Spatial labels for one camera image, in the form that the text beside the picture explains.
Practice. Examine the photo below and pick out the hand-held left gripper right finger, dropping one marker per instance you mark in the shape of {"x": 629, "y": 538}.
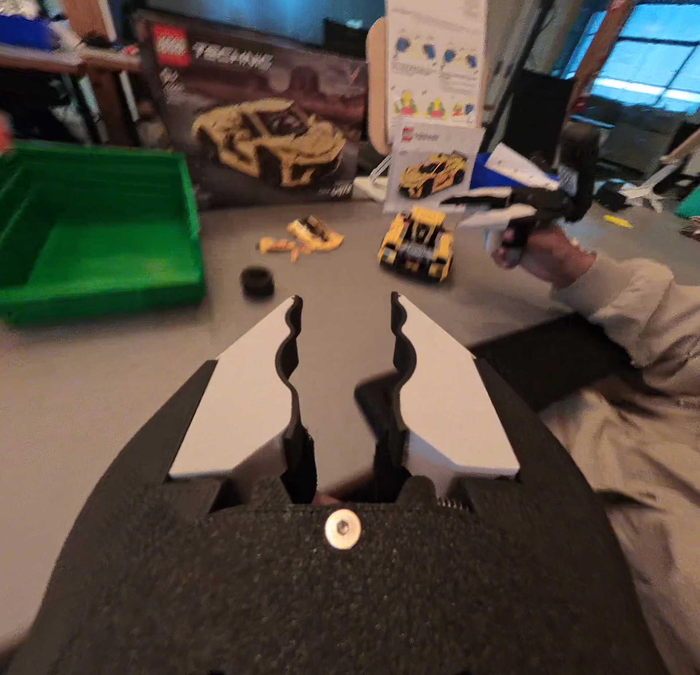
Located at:
{"x": 459, "y": 423}

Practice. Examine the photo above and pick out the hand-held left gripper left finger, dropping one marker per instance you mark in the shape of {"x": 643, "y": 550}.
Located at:
{"x": 235, "y": 423}

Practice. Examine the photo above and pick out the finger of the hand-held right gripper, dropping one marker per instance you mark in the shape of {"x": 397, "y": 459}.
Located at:
{"x": 503, "y": 216}
{"x": 481, "y": 198}

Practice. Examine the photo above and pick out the yellow toy car model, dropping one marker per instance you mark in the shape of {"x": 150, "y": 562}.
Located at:
{"x": 415, "y": 243}

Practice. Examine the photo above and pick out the yellow wedge brick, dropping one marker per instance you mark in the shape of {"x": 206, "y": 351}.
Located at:
{"x": 273, "y": 245}

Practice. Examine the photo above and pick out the person's right forearm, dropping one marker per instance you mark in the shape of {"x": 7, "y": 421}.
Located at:
{"x": 640, "y": 314}

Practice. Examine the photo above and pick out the grey desk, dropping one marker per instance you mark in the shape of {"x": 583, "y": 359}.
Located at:
{"x": 164, "y": 369}

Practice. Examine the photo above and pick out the person's right hand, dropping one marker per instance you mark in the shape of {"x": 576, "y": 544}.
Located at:
{"x": 552, "y": 259}

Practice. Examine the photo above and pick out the blue plastic bin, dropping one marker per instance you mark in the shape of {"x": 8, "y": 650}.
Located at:
{"x": 478, "y": 175}

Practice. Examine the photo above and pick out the white paper bag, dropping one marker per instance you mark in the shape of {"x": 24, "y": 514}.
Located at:
{"x": 519, "y": 166}

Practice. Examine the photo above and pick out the toy car instruction booklet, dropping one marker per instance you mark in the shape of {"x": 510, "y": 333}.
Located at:
{"x": 432, "y": 166}

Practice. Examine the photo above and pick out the black perforated panel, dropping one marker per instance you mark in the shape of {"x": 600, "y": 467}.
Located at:
{"x": 547, "y": 358}

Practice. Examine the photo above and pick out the teal partition panel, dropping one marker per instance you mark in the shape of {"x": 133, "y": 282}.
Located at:
{"x": 690, "y": 205}

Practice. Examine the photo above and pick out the black toy tyre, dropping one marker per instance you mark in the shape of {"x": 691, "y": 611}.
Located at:
{"x": 257, "y": 282}

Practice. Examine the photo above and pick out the wooden sign with paper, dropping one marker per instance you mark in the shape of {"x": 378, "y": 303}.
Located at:
{"x": 437, "y": 57}

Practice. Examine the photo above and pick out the yellow toy car hood section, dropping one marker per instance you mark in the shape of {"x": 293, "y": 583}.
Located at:
{"x": 317, "y": 232}

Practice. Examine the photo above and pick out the person's beige jacket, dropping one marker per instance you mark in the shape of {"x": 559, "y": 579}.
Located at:
{"x": 645, "y": 494}

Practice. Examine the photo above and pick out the green plastic bin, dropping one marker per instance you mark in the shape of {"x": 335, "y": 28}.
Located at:
{"x": 98, "y": 248}

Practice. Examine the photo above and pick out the toy car cardboard box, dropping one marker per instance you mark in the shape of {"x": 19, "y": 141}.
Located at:
{"x": 262, "y": 112}

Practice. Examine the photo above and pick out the red carry bag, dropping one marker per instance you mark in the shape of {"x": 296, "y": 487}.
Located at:
{"x": 4, "y": 131}

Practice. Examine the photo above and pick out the white flat base plate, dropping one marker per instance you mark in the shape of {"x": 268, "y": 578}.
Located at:
{"x": 369, "y": 188}

